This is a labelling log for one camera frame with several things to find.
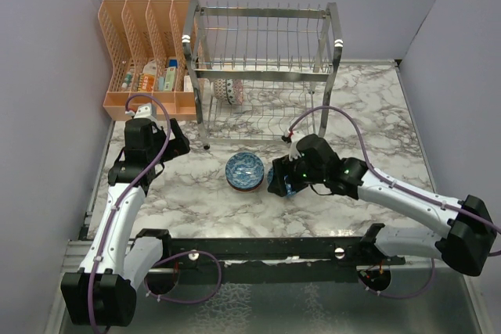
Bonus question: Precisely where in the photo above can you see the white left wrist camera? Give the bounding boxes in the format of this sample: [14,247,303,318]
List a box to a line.
[124,103,158,132]

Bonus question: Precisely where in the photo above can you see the blue floral patterned bowl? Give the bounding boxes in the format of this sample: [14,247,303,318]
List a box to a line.
[225,152,265,184]

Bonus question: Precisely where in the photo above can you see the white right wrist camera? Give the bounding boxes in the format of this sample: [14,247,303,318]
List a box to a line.
[282,131,305,161]

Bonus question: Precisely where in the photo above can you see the black mounting rail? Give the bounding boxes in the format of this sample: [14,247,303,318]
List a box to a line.
[147,235,405,289]

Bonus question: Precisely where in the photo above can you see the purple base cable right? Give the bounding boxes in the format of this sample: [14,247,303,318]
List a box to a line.
[362,255,436,299]

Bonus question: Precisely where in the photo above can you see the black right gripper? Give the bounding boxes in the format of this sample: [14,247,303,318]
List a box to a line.
[269,152,326,196]

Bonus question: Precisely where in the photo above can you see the green white box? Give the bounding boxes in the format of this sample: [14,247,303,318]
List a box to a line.
[164,66,177,92]

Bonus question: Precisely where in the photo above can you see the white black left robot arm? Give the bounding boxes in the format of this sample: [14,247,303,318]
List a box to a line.
[60,118,190,328]

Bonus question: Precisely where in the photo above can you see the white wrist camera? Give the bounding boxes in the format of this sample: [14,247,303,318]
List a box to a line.
[124,103,158,132]
[282,131,305,161]

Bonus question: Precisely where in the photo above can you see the steel two-tier dish rack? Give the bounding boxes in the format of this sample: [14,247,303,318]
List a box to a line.
[182,0,344,149]

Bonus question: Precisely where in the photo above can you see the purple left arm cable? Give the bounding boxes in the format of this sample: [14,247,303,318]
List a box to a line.
[88,93,172,329]

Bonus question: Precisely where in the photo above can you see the white pill box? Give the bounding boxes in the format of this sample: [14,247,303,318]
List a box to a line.
[183,75,193,92]

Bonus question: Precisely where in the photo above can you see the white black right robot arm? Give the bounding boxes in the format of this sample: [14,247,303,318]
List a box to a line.
[268,135,496,276]

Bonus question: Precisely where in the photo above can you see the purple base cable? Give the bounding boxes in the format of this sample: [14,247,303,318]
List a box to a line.
[362,255,436,299]
[143,250,223,304]

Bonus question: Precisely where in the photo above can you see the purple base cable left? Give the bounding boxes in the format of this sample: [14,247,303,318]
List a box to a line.
[143,250,223,304]

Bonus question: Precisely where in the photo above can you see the peach plastic file organizer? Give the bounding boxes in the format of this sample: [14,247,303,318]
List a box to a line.
[98,0,196,121]

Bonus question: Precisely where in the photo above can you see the orange white packet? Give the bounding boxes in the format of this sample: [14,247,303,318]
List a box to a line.
[138,60,157,92]

